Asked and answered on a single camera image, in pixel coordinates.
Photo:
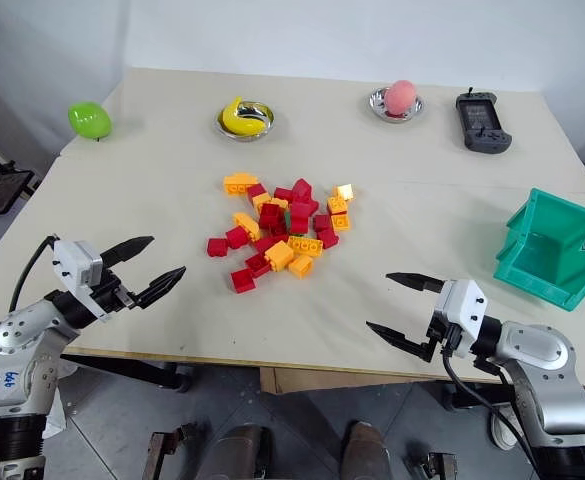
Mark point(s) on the green toy apple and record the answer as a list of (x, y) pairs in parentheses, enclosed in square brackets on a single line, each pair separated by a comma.
[(88, 120)]

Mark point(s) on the pink toy peach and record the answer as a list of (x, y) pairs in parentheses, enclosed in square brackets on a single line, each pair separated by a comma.
[(400, 96)]

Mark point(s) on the tall red block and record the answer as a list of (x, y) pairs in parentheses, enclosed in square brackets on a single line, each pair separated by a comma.
[(302, 190)]

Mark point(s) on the rusty metal bracket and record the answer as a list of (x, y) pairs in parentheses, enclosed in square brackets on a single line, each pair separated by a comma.
[(439, 465), (159, 452)]

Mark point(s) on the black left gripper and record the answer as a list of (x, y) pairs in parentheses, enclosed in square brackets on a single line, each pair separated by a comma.
[(112, 295)]

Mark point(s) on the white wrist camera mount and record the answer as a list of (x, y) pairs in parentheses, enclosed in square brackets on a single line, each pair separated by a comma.
[(464, 305), (74, 267)]

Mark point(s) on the dark rounded shape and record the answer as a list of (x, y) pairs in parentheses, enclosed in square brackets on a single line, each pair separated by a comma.
[(242, 452), (366, 452)]

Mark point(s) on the steel bowl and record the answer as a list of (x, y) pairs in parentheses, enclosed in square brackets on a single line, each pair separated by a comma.
[(377, 105), (267, 117)]

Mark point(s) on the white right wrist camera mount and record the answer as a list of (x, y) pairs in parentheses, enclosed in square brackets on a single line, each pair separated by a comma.
[(464, 305)]

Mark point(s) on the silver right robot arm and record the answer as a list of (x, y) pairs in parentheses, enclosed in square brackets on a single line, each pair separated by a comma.
[(537, 345)]

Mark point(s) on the black table base bar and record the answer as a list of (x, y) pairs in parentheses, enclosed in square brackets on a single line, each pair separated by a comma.
[(132, 370), (482, 392)]

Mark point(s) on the grey game controller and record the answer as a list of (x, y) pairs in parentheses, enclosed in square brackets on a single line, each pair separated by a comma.
[(482, 122)]

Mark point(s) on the yellow plastic toy brick underside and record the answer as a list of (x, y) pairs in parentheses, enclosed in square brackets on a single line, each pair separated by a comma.
[(305, 246)]

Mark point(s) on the green plastic toy brick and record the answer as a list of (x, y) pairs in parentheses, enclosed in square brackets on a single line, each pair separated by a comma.
[(288, 220)]

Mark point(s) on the yellow toy banana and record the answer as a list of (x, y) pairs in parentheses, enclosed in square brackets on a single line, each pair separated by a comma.
[(234, 122)]

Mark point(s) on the white sneaker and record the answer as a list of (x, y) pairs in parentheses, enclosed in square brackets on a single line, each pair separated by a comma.
[(504, 427)]

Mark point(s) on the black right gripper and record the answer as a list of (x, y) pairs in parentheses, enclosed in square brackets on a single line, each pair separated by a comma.
[(444, 337)]

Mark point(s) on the green plastic bin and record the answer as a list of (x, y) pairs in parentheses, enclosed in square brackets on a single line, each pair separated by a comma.
[(542, 250)]

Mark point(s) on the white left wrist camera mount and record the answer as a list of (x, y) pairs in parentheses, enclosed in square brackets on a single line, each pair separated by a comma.
[(74, 267)]

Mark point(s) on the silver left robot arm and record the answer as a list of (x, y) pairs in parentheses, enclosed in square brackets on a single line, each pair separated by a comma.
[(17, 335)]

